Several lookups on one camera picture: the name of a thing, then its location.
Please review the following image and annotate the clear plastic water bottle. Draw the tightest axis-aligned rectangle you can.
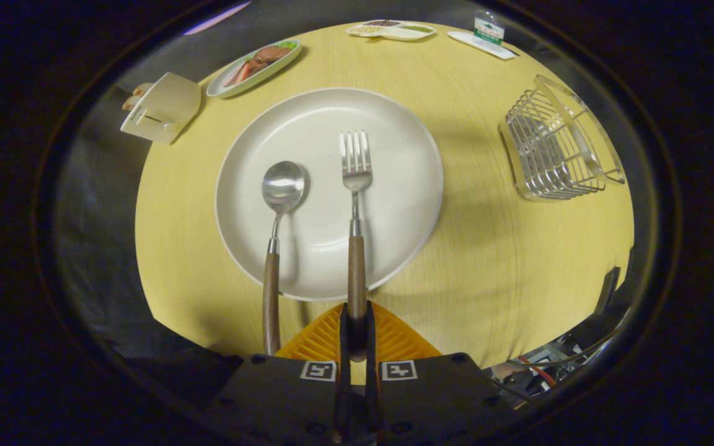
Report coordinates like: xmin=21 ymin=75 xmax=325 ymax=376
xmin=473 ymin=9 xmax=506 ymax=47

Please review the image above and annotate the red cable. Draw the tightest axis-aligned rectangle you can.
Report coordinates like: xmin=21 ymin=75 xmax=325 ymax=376
xmin=515 ymin=356 xmax=557 ymax=388

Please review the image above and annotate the wooden handled metal spoon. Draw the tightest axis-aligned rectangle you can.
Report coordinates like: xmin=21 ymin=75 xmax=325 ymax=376
xmin=262 ymin=161 xmax=307 ymax=357

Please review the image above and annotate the round white plate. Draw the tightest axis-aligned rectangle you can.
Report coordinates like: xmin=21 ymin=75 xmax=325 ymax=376
xmin=215 ymin=87 xmax=444 ymax=302

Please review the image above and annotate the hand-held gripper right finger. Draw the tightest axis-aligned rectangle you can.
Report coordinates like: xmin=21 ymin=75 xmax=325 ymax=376
xmin=366 ymin=301 xmax=516 ymax=446

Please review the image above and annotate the white toaster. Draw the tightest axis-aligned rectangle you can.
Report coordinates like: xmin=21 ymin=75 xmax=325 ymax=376
xmin=120 ymin=71 xmax=203 ymax=146

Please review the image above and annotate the white divided condiment dish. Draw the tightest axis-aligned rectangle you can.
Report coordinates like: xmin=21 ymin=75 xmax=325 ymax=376
xmin=345 ymin=20 xmax=437 ymax=42

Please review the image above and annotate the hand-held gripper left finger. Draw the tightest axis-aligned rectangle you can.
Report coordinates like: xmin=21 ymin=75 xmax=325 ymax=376
xmin=205 ymin=302 xmax=353 ymax=446

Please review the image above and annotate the white square coaster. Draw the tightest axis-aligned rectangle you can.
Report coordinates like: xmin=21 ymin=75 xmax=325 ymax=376
xmin=447 ymin=31 xmax=518 ymax=61

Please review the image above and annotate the meat and vegetable food model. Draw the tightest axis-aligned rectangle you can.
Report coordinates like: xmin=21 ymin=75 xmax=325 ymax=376
xmin=224 ymin=42 xmax=299 ymax=87

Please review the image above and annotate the clear wire cutlery basket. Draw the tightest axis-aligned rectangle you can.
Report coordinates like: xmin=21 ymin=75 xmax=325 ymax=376
xmin=498 ymin=74 xmax=627 ymax=202

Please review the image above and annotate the wooden handled metal fork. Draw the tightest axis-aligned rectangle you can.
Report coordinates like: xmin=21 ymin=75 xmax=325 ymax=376
xmin=339 ymin=129 xmax=374 ymax=363

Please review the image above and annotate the oval green rimmed plate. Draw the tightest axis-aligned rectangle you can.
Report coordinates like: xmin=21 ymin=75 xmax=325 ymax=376
xmin=206 ymin=39 xmax=303 ymax=99

